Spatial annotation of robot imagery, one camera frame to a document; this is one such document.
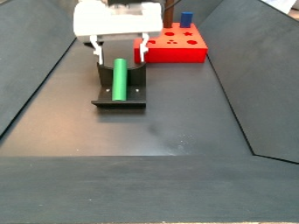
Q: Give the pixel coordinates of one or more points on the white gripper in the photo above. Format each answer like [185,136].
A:
[124,21]

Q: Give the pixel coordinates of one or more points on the green cylinder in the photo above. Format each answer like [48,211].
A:
[118,85]

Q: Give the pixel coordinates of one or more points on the red foam shape-sorter block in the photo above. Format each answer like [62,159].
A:
[178,45]

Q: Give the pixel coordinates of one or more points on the brown cylinder peg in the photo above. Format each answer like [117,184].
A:
[168,14]

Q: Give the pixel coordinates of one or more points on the black curved cradle stand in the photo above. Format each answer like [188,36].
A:
[134,100]

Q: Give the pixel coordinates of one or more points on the tall blue square peg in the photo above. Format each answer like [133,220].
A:
[185,20]

